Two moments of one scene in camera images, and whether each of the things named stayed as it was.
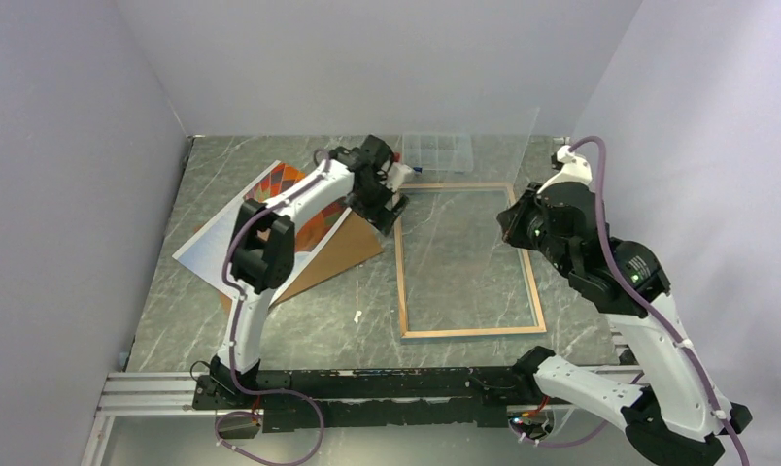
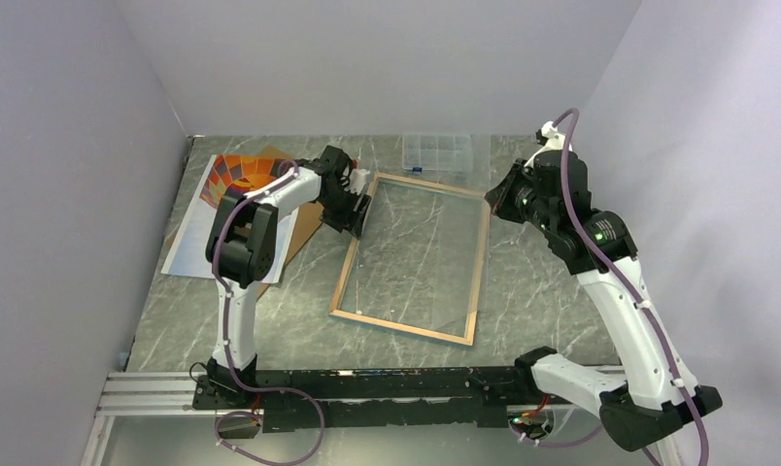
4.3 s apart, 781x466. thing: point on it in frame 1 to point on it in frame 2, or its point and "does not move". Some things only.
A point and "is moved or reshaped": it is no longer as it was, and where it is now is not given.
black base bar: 298,398 does not move
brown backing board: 350,244 to 271,152
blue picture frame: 515,332 to 485,214
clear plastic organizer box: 439,153 does not move
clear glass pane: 458,172 to 417,259
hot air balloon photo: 205,252 is moved or reshaped
